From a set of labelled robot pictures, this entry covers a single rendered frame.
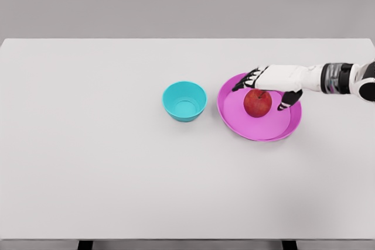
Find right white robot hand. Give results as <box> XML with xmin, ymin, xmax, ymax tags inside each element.
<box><xmin>231</xmin><ymin>64</ymin><xmax>307</xmax><ymax>112</ymax></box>

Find red apple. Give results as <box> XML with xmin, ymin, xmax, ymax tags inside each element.
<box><xmin>243</xmin><ymin>88</ymin><xmax>273</xmax><ymax>118</ymax></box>

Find pink plate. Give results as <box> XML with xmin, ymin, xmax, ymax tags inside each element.
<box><xmin>216</xmin><ymin>72</ymin><xmax>303</xmax><ymax>142</ymax></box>

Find blue bowl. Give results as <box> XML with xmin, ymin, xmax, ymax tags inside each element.
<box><xmin>162</xmin><ymin>80</ymin><xmax>208</xmax><ymax>122</ymax></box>

